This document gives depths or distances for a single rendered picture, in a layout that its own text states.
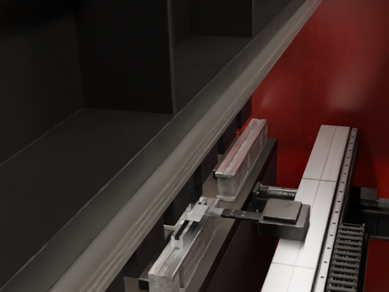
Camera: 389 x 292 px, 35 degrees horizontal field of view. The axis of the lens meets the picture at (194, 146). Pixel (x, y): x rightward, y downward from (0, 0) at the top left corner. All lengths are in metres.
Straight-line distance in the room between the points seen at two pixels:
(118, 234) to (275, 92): 1.80
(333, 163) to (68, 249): 1.46
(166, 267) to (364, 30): 1.17
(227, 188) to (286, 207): 0.40
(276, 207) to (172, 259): 0.29
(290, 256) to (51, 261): 0.99
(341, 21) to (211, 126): 1.47
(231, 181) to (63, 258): 1.40
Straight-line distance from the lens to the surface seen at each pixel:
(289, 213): 1.50
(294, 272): 1.38
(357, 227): 1.46
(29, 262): 0.46
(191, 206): 1.53
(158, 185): 0.63
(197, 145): 0.73
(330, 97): 2.29
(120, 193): 0.59
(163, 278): 1.41
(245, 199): 1.91
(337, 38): 2.23
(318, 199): 1.68
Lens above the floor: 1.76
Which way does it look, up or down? 22 degrees down
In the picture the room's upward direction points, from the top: 2 degrees counter-clockwise
